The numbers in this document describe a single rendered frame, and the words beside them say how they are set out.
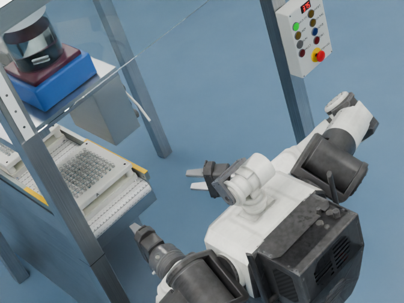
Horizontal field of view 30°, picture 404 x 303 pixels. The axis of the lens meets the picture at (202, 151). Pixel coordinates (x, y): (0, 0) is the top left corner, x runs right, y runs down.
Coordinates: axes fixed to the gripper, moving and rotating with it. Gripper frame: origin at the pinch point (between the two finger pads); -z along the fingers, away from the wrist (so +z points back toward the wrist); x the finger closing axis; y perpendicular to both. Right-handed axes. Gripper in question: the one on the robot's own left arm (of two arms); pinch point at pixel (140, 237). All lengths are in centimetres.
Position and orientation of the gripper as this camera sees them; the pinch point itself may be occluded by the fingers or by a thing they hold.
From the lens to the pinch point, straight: 208.4
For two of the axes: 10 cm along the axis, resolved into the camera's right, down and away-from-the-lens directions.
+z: 5.8, 4.1, -7.0
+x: 2.6, 7.2, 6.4
